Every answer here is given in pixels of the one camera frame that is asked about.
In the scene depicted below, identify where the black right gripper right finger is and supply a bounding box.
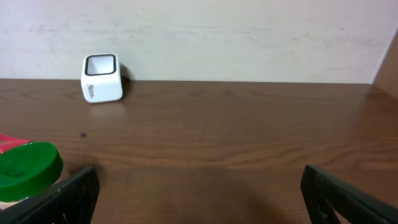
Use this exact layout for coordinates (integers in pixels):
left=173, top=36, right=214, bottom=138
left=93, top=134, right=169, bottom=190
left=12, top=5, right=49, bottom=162
left=300, top=164, right=397, bottom=224

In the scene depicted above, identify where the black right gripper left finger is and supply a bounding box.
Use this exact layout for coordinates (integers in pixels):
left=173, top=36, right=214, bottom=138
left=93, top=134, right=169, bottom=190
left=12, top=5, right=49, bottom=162
left=1, top=166, right=100, bottom=224

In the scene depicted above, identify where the green lid seasoning jar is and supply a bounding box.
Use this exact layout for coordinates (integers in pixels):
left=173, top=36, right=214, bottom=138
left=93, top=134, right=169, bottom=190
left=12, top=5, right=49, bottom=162
left=1, top=142, right=70, bottom=210

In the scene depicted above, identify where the red snack packet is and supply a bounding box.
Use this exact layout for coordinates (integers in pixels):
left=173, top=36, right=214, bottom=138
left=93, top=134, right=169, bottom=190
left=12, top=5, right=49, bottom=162
left=0, top=134, right=32, bottom=154

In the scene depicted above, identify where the white barcode scanner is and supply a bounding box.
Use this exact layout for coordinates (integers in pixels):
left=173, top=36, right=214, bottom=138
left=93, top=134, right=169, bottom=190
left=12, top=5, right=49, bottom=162
left=80, top=54, right=123, bottom=103

